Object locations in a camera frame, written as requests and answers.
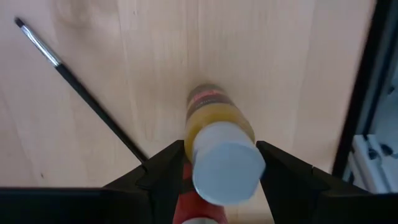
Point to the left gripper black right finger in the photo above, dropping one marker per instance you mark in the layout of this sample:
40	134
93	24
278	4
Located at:
311	202

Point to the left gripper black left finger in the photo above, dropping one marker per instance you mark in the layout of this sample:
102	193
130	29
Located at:
93	205

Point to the tan small paint bottle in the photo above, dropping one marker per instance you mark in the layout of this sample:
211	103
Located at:
217	161

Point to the black paintbrush silver ferrule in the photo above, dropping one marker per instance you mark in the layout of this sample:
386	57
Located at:
84	93

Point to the white plastic fixture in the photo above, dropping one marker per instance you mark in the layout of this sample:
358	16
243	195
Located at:
373	168

